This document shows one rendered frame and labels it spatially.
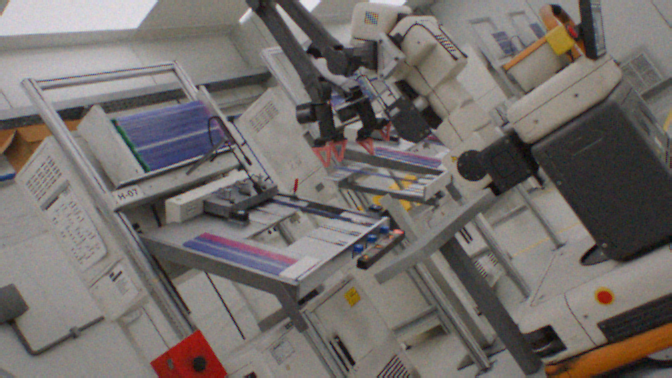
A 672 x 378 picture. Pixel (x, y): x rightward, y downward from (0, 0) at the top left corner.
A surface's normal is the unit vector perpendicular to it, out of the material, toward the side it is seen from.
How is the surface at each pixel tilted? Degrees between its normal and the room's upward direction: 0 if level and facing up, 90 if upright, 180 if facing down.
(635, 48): 90
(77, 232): 92
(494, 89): 90
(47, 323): 90
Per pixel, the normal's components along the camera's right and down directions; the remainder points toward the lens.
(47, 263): 0.66, -0.49
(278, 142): -0.51, 0.27
